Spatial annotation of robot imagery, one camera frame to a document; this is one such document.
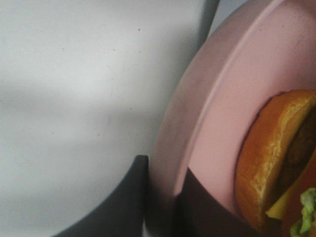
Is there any burger with lettuce and cheese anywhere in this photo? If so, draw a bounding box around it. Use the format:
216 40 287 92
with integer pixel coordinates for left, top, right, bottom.
235 90 316 233

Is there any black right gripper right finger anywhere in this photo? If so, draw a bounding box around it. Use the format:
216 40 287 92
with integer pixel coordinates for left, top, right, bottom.
172 169 261 237

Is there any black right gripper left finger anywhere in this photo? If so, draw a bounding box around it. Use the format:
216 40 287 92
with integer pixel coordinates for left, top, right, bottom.
56 155 149 237

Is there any pink round plate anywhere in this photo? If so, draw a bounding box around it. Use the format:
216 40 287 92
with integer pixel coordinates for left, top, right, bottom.
146 0 316 237

